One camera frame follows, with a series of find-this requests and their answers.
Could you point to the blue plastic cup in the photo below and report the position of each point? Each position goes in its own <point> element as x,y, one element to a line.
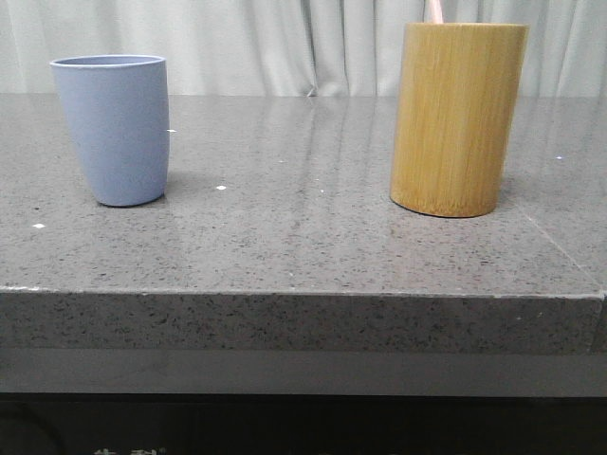
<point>117,112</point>

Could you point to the white pleated curtain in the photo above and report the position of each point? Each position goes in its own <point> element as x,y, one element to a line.
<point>291,48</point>

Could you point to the bamboo cylindrical holder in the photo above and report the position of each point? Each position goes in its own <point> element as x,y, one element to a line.
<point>458,90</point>

